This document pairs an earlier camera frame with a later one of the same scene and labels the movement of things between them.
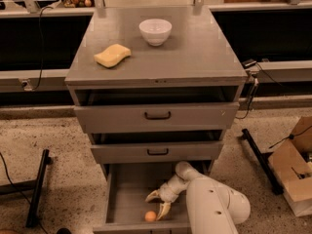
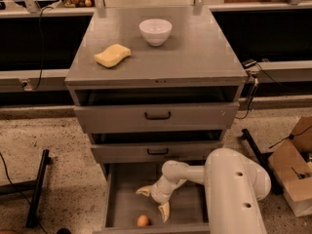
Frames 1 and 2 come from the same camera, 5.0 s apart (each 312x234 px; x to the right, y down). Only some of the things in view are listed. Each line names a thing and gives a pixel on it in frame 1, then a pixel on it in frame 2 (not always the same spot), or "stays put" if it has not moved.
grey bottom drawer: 127,208 stays put
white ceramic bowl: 155,31 stays put
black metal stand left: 35,185 stays put
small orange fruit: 150,215 -> 142,220
